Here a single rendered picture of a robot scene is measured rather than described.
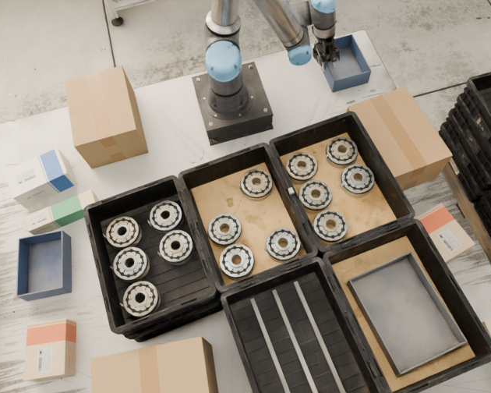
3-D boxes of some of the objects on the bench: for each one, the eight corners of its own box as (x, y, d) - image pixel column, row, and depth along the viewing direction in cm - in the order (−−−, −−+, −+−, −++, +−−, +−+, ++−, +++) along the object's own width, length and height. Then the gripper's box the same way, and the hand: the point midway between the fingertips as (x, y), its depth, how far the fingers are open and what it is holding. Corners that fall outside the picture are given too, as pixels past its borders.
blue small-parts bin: (315, 55, 180) (316, 43, 174) (349, 46, 181) (351, 33, 175) (332, 93, 172) (333, 81, 165) (368, 83, 173) (372, 70, 166)
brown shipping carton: (436, 178, 153) (453, 154, 139) (379, 200, 151) (390, 178, 137) (393, 113, 166) (405, 85, 151) (340, 132, 164) (347, 106, 149)
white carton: (68, 159, 167) (57, 147, 159) (77, 184, 162) (67, 172, 154) (17, 182, 164) (4, 171, 156) (26, 208, 159) (12, 198, 151)
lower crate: (108, 233, 153) (95, 220, 142) (189, 203, 156) (182, 189, 145) (136, 345, 136) (124, 341, 125) (227, 309, 139) (222, 302, 128)
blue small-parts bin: (72, 292, 145) (62, 288, 138) (26, 301, 145) (15, 297, 138) (71, 236, 153) (62, 229, 147) (29, 245, 153) (18, 238, 147)
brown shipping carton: (81, 107, 177) (64, 80, 163) (134, 92, 178) (121, 65, 164) (91, 168, 164) (73, 146, 150) (148, 153, 166) (135, 129, 151)
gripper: (316, 46, 151) (319, 84, 170) (342, 37, 150) (342, 76, 169) (309, 28, 154) (312, 67, 173) (334, 19, 153) (335, 60, 173)
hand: (325, 64), depth 171 cm, fingers closed, pressing on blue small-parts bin
